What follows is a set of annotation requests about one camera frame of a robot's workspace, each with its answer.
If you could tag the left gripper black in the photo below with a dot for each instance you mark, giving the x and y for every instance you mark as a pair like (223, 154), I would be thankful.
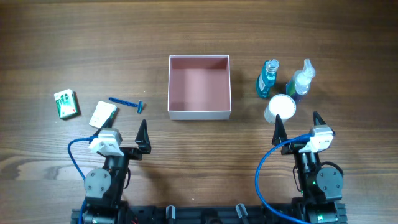
(129, 150)

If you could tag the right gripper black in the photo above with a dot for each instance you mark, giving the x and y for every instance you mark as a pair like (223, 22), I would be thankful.
(294, 147)

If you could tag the cotton swab round container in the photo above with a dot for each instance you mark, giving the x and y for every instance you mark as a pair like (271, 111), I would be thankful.
(282, 105)

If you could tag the blue disposable razor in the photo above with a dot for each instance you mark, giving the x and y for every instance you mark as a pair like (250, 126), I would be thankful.
(138, 105)

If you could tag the clear spray bottle blue label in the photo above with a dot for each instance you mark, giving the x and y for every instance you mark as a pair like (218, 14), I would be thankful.
(299, 84)

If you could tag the teal mouthwash bottle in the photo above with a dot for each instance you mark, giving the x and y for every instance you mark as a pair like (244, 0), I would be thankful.
(267, 78)

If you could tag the green white soap box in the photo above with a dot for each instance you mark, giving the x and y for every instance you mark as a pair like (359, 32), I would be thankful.
(66, 104)

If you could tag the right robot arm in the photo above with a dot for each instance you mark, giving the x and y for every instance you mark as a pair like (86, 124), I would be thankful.
(320, 183)

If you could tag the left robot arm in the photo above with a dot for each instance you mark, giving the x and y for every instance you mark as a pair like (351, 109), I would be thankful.
(104, 186)

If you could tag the white box with pink interior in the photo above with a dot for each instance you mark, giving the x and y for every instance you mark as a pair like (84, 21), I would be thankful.
(199, 87)

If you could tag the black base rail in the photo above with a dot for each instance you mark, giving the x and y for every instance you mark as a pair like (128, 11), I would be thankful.
(189, 215)

